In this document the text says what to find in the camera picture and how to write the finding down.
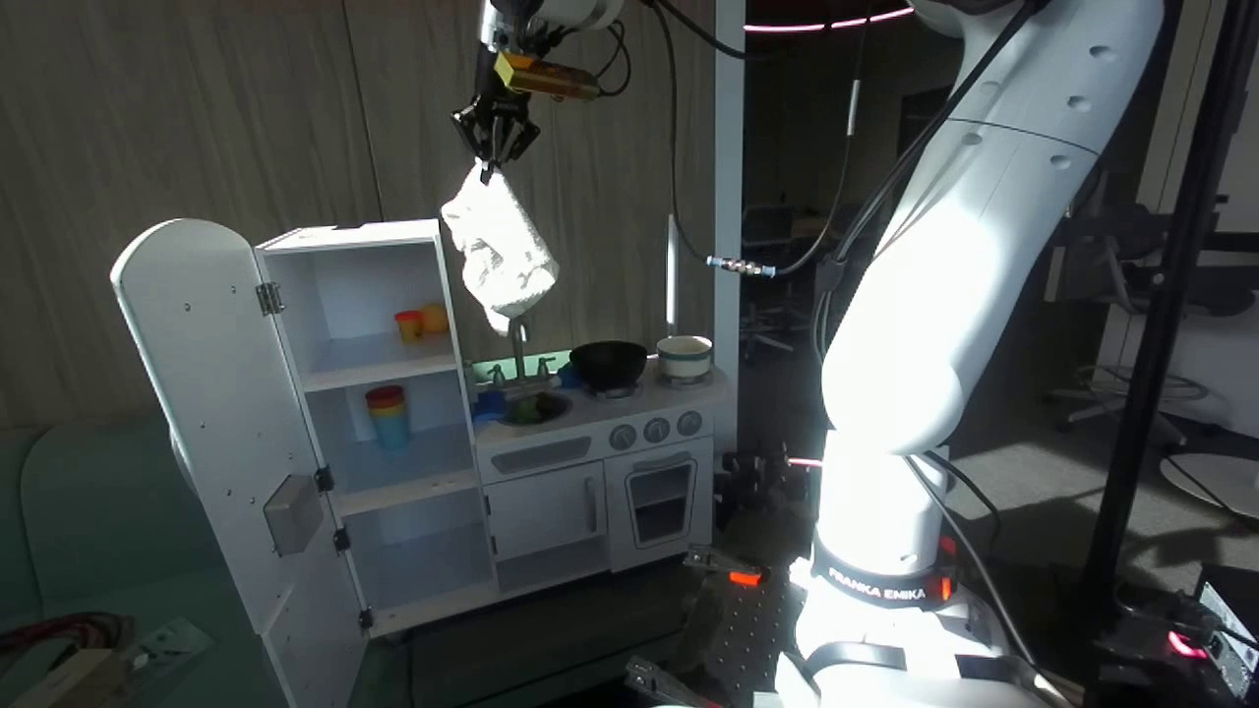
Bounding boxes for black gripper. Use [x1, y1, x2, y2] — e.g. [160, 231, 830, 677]
[453, 52, 538, 164]

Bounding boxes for white terry towel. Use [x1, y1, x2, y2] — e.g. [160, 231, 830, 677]
[441, 160, 557, 334]

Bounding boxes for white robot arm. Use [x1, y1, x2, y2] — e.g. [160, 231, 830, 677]
[757, 0, 1163, 708]

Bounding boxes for white toy kitchen cabinet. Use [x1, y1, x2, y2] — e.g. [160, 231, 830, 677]
[258, 219, 494, 636]

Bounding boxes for white cabinet door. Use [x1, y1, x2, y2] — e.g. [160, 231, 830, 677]
[110, 215, 367, 708]

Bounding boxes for orange yellow toy cups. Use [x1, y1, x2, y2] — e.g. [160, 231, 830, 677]
[393, 304, 450, 345]

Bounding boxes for silver toy faucet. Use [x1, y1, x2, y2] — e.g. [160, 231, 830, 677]
[509, 319, 531, 380]

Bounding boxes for black toy pan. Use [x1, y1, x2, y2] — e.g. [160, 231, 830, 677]
[571, 341, 648, 388]

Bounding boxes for blue toy detergent bottle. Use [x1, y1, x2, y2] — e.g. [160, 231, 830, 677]
[473, 380, 509, 426]

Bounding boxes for white green toy pot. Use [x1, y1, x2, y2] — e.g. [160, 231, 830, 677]
[658, 334, 711, 380]

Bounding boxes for stacked colourful toy cups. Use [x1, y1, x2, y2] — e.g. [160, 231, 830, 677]
[367, 384, 408, 448]

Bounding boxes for white toy stove unit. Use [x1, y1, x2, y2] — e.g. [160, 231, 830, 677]
[473, 372, 723, 599]

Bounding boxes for black metal stand pole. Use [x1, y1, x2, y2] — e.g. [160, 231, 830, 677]
[1069, 0, 1259, 649]

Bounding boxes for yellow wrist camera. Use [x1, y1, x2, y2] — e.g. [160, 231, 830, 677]
[493, 56, 602, 100]

